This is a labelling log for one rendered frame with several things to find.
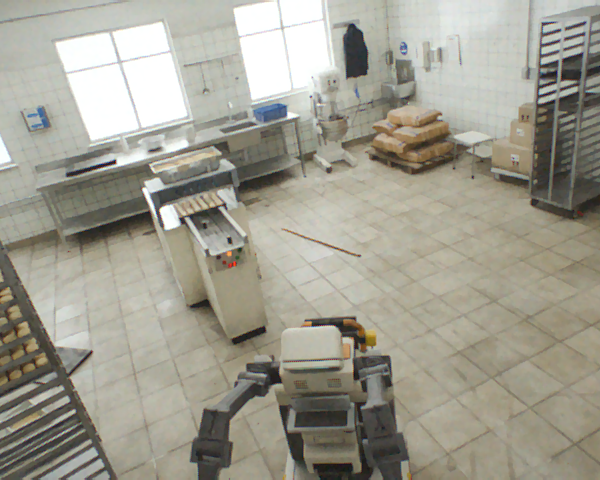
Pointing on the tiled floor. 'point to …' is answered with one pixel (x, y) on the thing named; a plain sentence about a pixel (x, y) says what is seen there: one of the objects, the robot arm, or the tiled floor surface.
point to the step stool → (474, 146)
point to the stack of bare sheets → (72, 357)
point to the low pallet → (409, 161)
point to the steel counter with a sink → (236, 140)
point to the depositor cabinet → (191, 284)
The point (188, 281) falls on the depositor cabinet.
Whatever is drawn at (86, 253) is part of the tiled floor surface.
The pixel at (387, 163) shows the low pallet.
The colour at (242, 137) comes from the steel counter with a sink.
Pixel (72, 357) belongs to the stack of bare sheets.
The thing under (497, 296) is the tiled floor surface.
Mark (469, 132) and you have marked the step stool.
